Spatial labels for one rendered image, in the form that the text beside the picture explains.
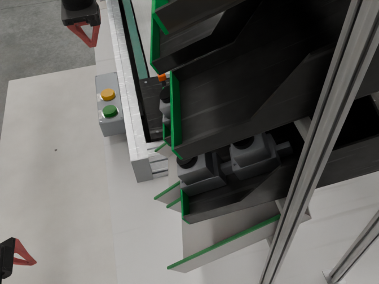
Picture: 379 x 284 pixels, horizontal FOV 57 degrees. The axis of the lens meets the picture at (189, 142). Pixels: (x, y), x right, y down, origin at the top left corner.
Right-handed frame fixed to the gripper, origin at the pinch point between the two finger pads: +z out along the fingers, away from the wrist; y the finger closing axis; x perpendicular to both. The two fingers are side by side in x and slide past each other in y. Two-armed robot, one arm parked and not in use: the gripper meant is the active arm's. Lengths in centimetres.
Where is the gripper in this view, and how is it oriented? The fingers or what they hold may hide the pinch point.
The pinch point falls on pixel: (91, 43)
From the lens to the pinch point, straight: 79.3
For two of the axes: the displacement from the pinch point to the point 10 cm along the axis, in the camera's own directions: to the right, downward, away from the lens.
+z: 0.6, 6.2, 7.8
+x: -9.7, 2.1, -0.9
